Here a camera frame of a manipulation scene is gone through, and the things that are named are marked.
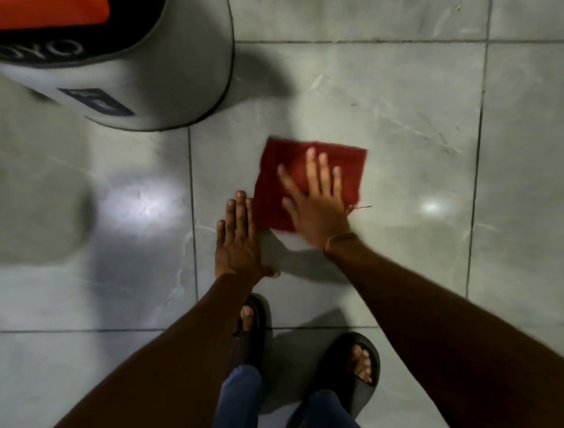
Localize person's right hand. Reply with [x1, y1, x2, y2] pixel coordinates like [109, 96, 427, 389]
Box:
[277, 148, 351, 250]

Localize person's left hand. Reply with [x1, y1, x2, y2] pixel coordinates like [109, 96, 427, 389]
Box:
[214, 190, 281, 287]

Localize red cleaning cloth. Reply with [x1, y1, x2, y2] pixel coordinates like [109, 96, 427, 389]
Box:
[253, 136, 372, 233]

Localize orange plastic basin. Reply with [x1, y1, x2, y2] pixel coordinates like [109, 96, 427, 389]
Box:
[0, 0, 111, 31]

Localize person's left forearm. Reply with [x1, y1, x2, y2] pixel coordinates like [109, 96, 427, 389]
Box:
[52, 273, 265, 428]

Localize person's right forearm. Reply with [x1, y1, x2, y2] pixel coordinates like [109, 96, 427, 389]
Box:
[328, 238, 564, 428]

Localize person's left foot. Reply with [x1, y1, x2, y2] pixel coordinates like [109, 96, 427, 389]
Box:
[237, 305, 256, 334]

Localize person's foot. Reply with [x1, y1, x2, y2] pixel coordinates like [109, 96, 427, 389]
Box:
[237, 305, 256, 334]
[348, 343, 373, 384]

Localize person's right foot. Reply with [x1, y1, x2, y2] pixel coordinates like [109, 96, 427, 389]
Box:
[348, 343, 373, 384]

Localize black left sandal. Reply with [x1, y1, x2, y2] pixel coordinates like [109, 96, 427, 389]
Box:
[231, 293, 273, 371]

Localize black sandal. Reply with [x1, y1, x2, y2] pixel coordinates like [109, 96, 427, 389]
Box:
[286, 331, 381, 428]
[231, 293, 273, 371]

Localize blue jeans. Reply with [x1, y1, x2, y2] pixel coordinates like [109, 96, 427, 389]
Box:
[213, 365, 360, 428]

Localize black right sandal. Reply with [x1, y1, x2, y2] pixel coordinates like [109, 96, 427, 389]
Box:
[286, 331, 381, 428]

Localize grey round bin black top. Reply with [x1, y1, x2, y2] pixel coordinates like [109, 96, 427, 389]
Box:
[0, 0, 235, 132]

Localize thin wrist bracelet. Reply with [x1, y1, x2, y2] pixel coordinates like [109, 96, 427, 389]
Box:
[324, 232, 360, 259]

